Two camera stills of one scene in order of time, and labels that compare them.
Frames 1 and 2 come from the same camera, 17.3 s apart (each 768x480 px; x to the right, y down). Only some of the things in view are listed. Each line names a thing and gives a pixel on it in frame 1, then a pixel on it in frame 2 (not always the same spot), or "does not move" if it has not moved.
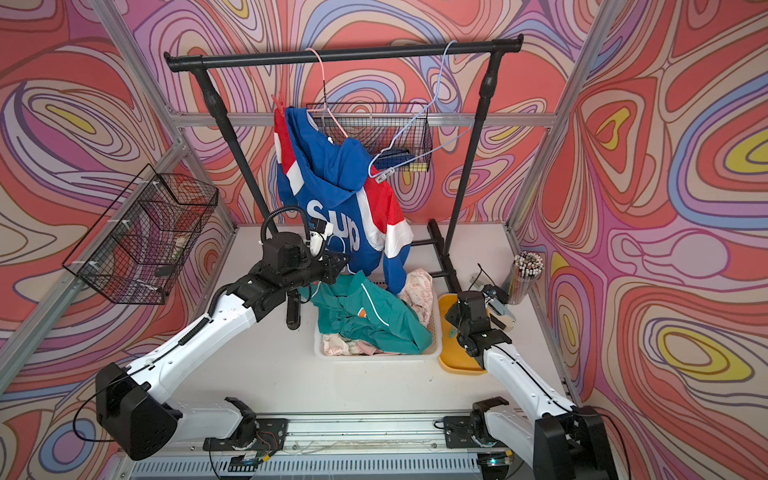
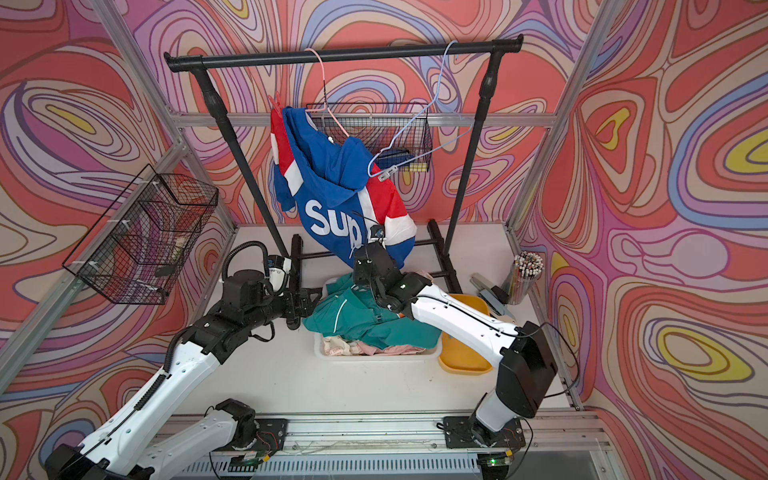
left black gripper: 330,267 -> 305,308
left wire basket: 134,253 does not move
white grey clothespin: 384,175 does not move
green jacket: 359,306 does not move
